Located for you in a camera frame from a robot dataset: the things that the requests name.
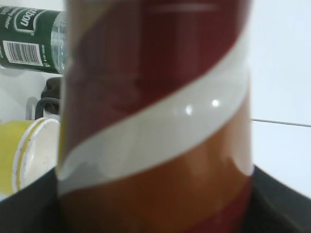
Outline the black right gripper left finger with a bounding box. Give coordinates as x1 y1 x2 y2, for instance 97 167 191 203
0 169 65 233

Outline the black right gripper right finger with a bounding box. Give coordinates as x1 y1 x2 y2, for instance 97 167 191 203
245 167 311 233

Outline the brown Nescafe coffee bottle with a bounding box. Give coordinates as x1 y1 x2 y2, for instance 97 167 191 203
56 0 254 233

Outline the yellow paper cup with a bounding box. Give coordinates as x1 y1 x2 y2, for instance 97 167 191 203
0 117 60 197

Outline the dark grey mug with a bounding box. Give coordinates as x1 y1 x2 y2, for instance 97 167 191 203
35 77 62 119

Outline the clear water bottle green label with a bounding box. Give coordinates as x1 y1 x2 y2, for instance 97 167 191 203
0 5 67 74

